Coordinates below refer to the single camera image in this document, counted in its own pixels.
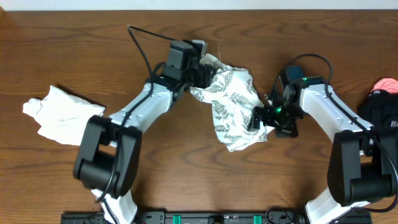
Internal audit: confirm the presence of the white fern print dress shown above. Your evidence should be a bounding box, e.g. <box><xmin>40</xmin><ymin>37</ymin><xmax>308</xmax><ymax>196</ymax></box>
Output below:
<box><xmin>190</xmin><ymin>54</ymin><xmax>274</xmax><ymax>152</ymax></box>

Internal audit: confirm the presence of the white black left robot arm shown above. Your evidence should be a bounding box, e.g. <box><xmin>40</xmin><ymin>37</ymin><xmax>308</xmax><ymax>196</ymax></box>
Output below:
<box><xmin>73</xmin><ymin>40</ymin><xmax>215</xmax><ymax>223</ymax></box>

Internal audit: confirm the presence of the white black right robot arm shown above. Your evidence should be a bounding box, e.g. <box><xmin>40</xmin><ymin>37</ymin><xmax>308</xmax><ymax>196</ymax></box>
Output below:
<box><xmin>251</xmin><ymin>65</ymin><xmax>397</xmax><ymax>223</ymax></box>

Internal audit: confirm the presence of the black garment with label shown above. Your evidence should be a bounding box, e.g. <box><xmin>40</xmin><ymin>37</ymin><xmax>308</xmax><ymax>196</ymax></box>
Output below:
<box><xmin>358</xmin><ymin>90</ymin><xmax>397</xmax><ymax>144</ymax></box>

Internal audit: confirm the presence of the pink cloth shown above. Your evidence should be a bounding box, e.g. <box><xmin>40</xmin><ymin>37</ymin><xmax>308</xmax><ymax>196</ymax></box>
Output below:
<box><xmin>371</xmin><ymin>78</ymin><xmax>398</xmax><ymax>94</ymax></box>

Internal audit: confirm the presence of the white folded shirt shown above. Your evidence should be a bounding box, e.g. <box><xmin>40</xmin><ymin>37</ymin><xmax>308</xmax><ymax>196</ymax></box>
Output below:
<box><xmin>22</xmin><ymin>85</ymin><xmax>106</xmax><ymax>146</ymax></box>

